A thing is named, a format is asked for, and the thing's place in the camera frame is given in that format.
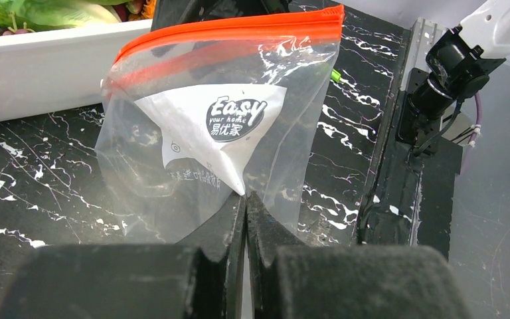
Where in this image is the napa cabbage toy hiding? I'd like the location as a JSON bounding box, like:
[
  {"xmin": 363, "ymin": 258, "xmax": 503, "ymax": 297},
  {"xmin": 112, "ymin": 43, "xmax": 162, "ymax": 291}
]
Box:
[{"xmin": 0, "ymin": 0, "xmax": 120, "ymax": 31}]

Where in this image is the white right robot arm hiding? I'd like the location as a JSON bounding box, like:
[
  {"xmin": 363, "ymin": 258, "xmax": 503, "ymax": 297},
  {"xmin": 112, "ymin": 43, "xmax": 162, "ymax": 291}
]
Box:
[{"xmin": 397, "ymin": 0, "xmax": 510, "ymax": 157}]

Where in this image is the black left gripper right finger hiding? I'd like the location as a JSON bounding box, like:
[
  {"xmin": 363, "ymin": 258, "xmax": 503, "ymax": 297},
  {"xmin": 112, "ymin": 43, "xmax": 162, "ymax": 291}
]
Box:
[{"xmin": 246, "ymin": 193, "xmax": 471, "ymax": 318}]

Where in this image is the grape bunch toy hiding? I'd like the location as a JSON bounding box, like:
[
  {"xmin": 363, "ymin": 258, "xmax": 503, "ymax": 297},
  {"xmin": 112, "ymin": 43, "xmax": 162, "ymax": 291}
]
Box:
[{"xmin": 0, "ymin": 12, "xmax": 35, "ymax": 36}]

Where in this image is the clear zip bag orange zipper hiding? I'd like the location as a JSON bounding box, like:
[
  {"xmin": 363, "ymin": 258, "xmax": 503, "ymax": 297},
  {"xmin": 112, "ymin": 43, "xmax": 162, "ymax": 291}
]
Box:
[{"xmin": 95, "ymin": 4, "xmax": 345, "ymax": 243}]

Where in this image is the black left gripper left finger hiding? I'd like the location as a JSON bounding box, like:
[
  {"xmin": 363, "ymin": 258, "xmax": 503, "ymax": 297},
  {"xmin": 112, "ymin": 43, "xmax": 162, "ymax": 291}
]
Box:
[{"xmin": 0, "ymin": 194, "xmax": 246, "ymax": 318}]

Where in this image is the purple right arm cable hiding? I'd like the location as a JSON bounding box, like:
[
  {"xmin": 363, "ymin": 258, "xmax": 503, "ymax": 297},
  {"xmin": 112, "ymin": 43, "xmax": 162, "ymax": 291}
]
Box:
[{"xmin": 459, "ymin": 92, "xmax": 483, "ymax": 175}]

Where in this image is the white green pen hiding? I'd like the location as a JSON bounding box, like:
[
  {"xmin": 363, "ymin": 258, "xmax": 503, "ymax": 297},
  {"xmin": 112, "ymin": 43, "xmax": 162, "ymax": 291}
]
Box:
[{"xmin": 331, "ymin": 69, "xmax": 341, "ymax": 83}]

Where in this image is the white plastic bin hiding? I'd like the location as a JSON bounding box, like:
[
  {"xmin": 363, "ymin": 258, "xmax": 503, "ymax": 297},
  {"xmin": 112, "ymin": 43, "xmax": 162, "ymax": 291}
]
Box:
[{"xmin": 0, "ymin": 20, "xmax": 151, "ymax": 121}]

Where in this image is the orange marigold flower toy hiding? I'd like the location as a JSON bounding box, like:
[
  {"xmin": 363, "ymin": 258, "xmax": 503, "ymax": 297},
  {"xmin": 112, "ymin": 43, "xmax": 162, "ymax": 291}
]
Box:
[{"xmin": 141, "ymin": 0, "xmax": 157, "ymax": 19}]

